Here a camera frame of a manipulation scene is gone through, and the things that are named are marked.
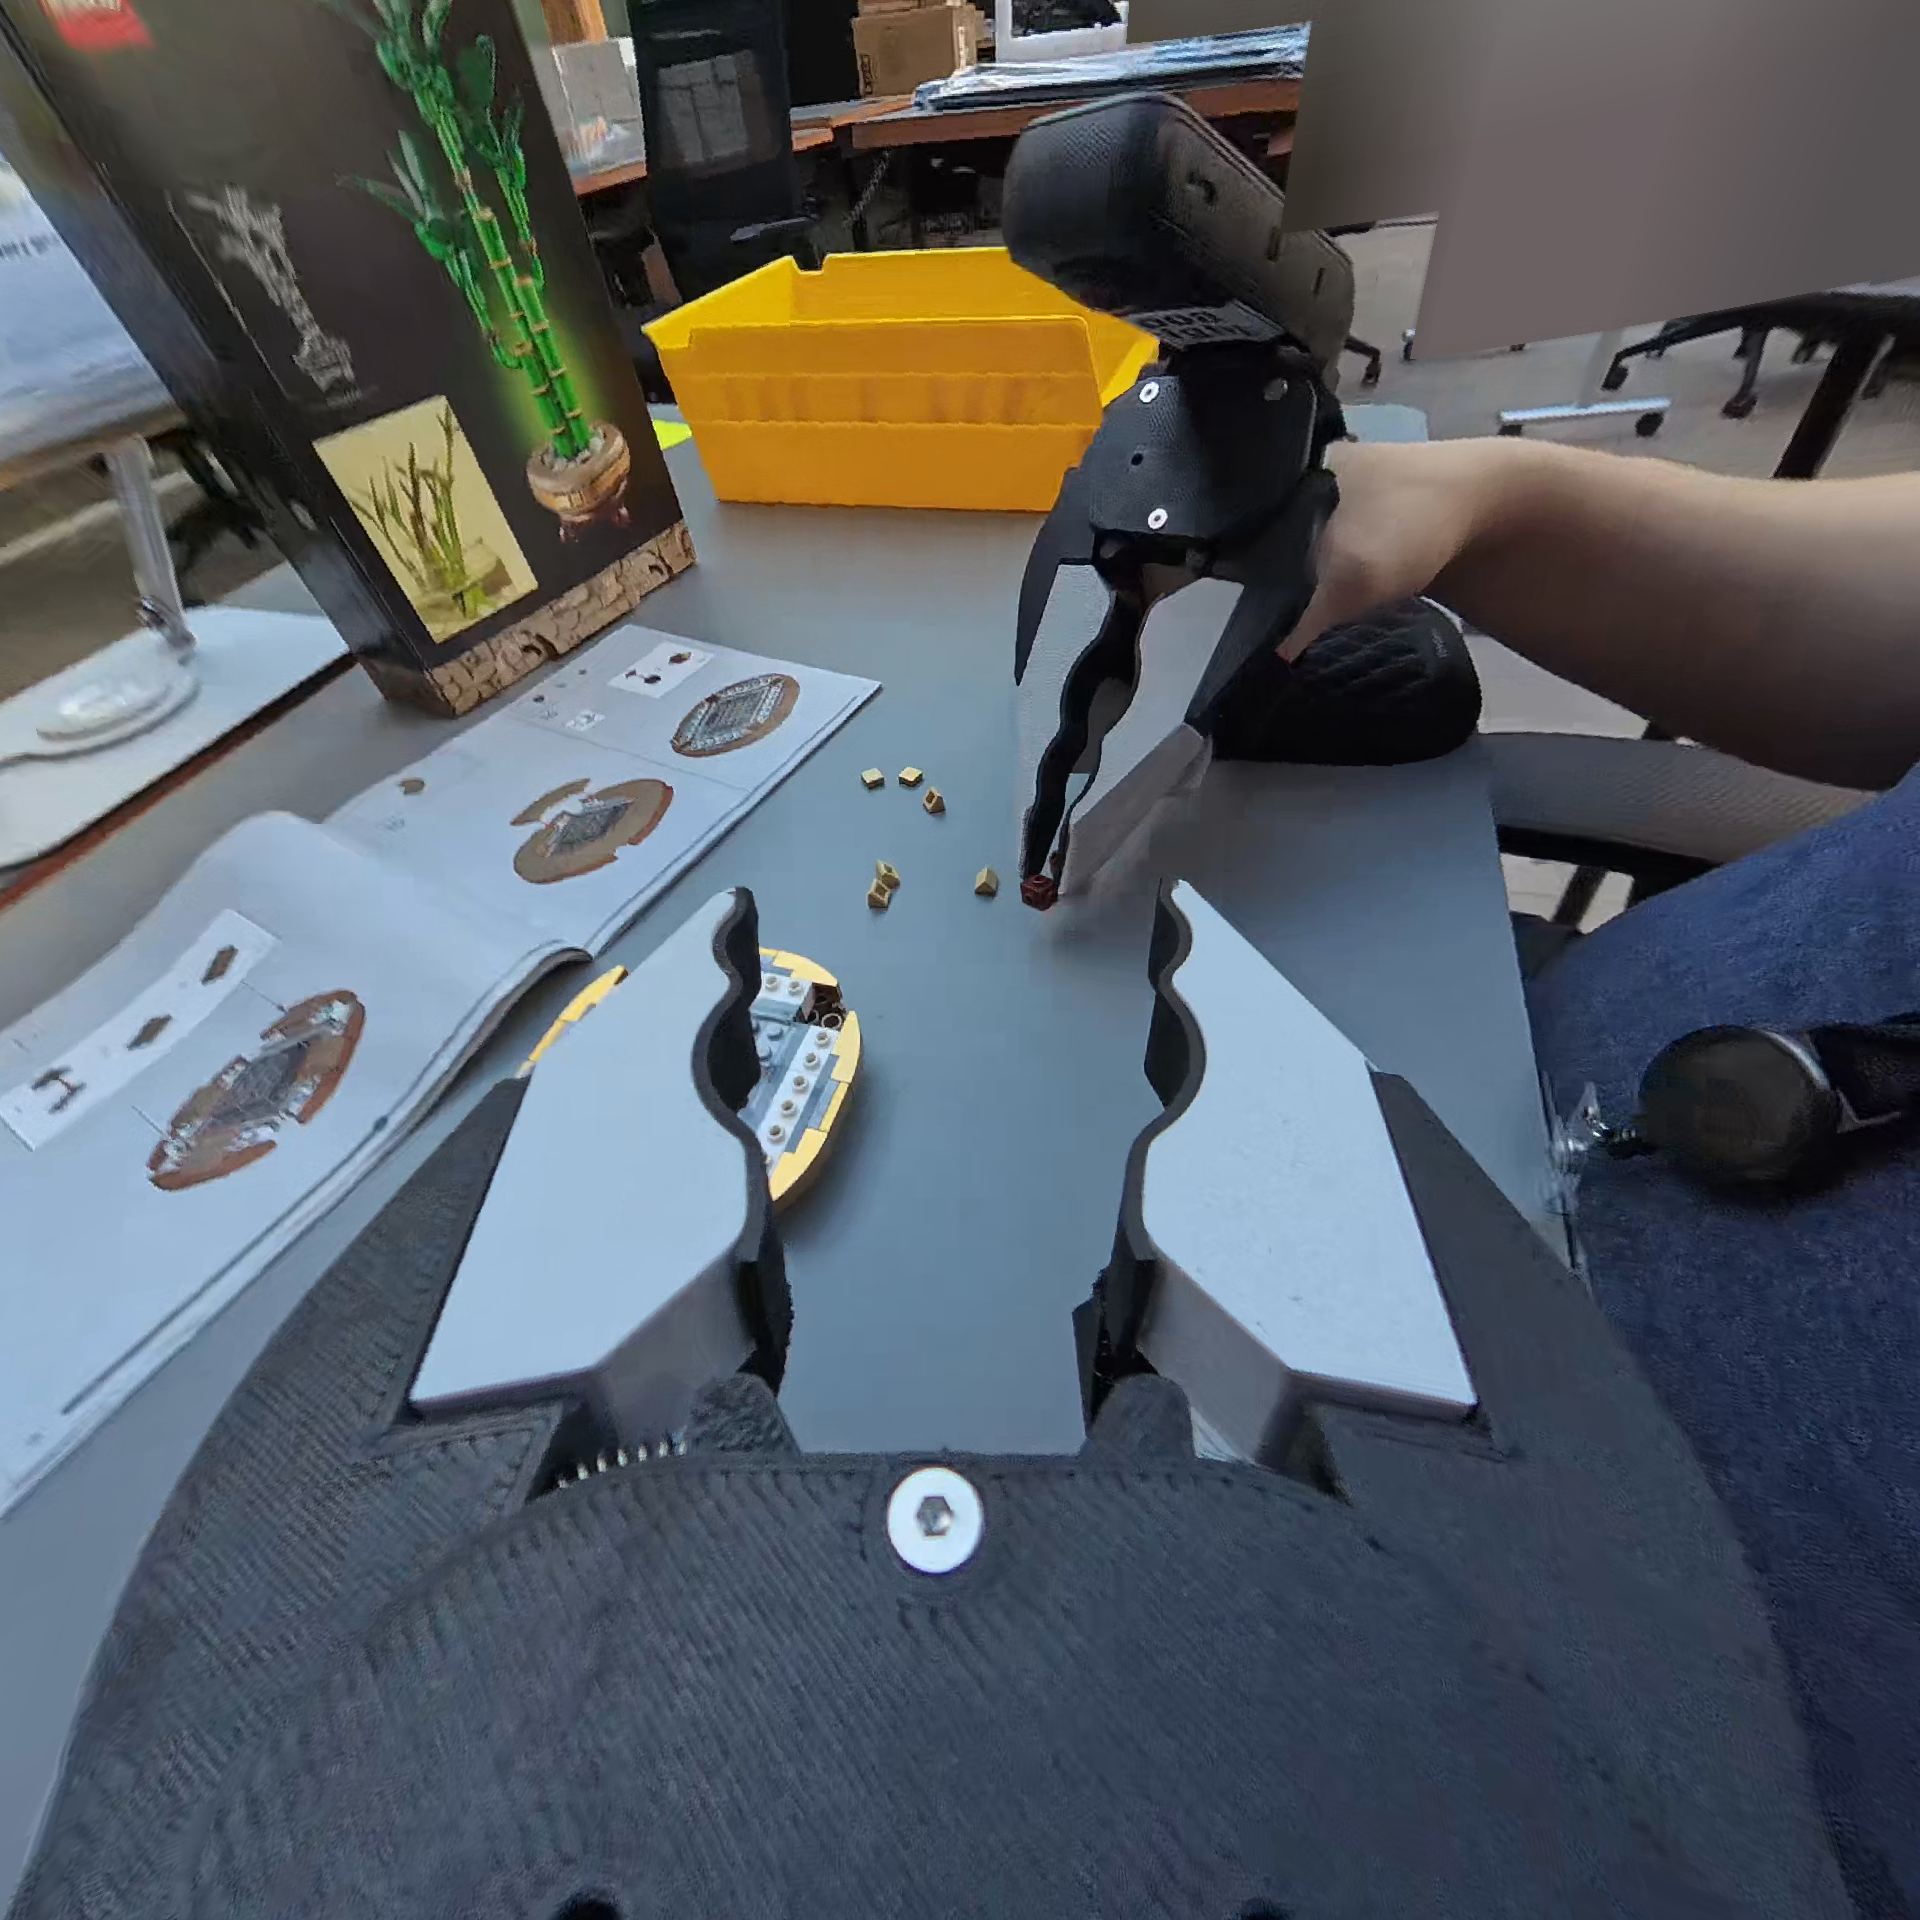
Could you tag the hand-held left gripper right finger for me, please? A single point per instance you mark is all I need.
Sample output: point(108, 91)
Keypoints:
point(1291, 1201)

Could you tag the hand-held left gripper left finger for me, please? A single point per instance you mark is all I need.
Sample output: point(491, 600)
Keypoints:
point(599, 1201)

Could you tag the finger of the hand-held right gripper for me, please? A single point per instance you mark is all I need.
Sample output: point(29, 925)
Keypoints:
point(1079, 728)
point(1142, 803)

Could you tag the small brown lego brick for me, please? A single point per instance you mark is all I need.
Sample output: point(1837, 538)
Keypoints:
point(1041, 891)

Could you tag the round lego base model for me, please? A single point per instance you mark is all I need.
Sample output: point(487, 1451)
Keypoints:
point(804, 1096)

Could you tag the lego instruction booklet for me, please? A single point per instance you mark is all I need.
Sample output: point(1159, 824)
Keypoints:
point(451, 901)

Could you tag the black lego set box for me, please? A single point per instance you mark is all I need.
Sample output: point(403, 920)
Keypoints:
point(301, 299)

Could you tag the person's right hand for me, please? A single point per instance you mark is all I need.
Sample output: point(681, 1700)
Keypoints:
point(1388, 524)

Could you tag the black wrist rest pad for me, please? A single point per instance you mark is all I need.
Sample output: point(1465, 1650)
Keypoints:
point(1365, 691)

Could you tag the yellow plastic bin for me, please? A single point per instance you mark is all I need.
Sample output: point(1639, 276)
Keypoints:
point(901, 468)
point(901, 393)
point(901, 283)

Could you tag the black badge reel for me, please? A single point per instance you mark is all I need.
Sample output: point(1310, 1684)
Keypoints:
point(1724, 1103)

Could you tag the cardboard box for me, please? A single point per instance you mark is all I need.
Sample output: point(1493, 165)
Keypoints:
point(916, 43)

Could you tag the black office chair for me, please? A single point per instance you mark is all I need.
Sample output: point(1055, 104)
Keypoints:
point(713, 148)
point(1799, 339)

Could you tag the white sign stand base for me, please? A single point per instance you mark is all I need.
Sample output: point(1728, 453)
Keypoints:
point(224, 675)

